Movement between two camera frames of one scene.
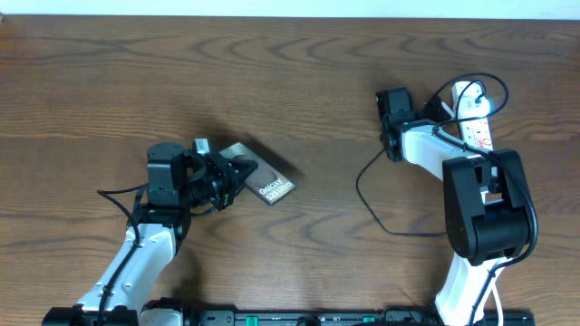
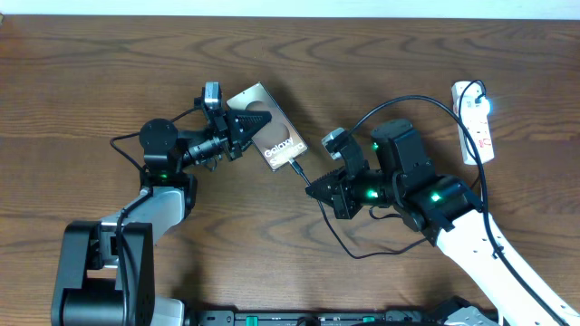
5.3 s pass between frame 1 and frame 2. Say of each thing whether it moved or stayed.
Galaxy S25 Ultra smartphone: moved
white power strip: stayed
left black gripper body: moved
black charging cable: moved
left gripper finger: moved
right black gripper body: moved
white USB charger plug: stayed
